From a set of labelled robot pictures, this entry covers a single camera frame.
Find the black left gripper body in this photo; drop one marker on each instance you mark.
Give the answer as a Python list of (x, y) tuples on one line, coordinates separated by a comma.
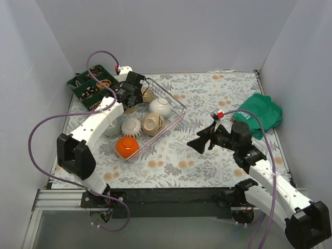
[(135, 81)]

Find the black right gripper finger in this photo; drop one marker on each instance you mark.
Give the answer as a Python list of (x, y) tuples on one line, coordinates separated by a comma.
[(198, 144), (207, 132)]

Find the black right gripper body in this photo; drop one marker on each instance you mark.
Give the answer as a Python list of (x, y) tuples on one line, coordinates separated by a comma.
[(210, 139)]

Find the tan brown bowl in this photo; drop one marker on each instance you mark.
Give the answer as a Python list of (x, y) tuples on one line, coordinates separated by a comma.
[(147, 94)]

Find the white round bowl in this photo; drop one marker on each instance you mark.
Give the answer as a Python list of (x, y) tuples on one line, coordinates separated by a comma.
[(160, 106)]

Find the pale green rimmed bowl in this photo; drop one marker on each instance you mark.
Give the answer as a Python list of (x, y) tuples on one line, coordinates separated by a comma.
[(114, 128)]

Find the beige floral bowl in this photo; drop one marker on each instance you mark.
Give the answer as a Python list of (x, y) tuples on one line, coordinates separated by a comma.
[(153, 123)]

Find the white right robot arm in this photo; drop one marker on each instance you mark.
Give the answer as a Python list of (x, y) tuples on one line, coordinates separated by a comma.
[(306, 223)]

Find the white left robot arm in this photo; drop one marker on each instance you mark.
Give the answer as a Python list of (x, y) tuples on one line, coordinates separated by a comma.
[(74, 150)]

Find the yellow rolled tie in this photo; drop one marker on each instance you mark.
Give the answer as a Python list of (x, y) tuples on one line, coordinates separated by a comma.
[(101, 85)]

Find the white black striped bowl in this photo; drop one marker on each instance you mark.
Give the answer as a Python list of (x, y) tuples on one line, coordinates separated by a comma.
[(132, 127)]

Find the pink rose rolled tie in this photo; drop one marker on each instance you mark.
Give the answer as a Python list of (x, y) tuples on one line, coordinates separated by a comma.
[(94, 106)]

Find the green cloth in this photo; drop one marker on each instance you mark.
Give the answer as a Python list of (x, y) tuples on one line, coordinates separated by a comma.
[(269, 114)]

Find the green divided organizer tray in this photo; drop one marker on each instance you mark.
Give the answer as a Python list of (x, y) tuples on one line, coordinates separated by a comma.
[(80, 83)]

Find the black white floral tie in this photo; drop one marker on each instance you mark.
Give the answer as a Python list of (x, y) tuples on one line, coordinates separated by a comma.
[(88, 93)]

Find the brown patterned rolled tie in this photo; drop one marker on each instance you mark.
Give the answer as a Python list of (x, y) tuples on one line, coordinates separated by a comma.
[(95, 71)]

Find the orange bowl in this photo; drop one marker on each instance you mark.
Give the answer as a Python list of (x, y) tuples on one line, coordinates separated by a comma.
[(126, 146)]

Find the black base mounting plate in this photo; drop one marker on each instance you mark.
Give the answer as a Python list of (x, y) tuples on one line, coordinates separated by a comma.
[(222, 203)]

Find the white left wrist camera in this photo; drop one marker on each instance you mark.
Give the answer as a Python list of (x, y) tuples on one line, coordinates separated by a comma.
[(122, 70)]

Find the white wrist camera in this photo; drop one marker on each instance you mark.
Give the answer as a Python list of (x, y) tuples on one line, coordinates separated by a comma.
[(217, 115), (122, 70)]

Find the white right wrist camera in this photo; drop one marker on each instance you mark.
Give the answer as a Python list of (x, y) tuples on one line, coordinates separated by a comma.
[(217, 115)]

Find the wire dish rack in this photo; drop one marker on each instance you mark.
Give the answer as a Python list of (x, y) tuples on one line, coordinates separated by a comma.
[(139, 111)]

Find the aluminium frame rail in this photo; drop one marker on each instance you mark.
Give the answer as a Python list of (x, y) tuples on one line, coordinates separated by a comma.
[(50, 200)]

